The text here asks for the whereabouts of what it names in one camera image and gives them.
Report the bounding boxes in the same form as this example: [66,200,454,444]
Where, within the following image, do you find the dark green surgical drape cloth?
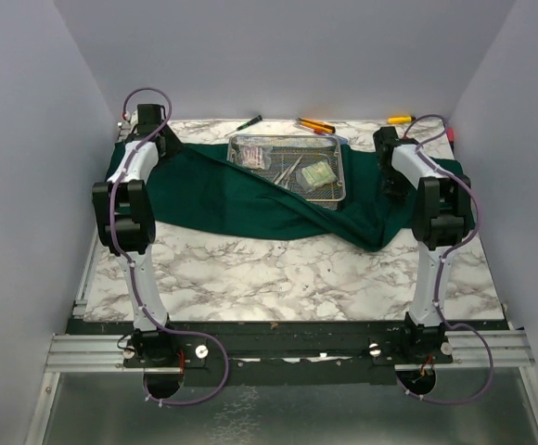
[147,144,415,252]

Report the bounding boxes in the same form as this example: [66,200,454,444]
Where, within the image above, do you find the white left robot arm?
[92,104,186,368]

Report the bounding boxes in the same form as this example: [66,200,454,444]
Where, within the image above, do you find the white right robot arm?
[373,126,471,362]

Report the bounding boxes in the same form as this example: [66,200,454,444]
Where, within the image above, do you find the metal mesh instrument tray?
[227,134,346,210]

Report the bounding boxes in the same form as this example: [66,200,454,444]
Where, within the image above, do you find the pink packet in tray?
[236,146,271,170]

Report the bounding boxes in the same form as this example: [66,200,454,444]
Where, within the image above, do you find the green gauze packet in tray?
[299,160,337,190]

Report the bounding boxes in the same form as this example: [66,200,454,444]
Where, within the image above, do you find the green black screwdriver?
[224,115,263,136]

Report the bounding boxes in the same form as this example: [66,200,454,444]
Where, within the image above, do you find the steel tweezers in tray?
[273,169,293,189]

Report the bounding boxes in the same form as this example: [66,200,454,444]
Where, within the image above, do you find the steel forceps in tray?
[274,156,303,184]

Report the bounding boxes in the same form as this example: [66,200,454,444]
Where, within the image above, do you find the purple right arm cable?
[396,114,495,405]

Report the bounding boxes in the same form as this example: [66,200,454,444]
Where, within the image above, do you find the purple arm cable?
[396,114,495,405]
[109,87,231,410]

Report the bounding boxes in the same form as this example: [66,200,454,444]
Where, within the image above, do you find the yellow handled screwdriver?
[387,115,416,125]

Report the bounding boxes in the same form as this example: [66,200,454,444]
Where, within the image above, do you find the blue handled screwdriver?
[314,131,349,145]

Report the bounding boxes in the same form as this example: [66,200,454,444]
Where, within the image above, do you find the aluminium front rail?
[45,331,535,373]

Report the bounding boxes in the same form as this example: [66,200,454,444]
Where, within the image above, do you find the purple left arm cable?
[109,87,231,410]

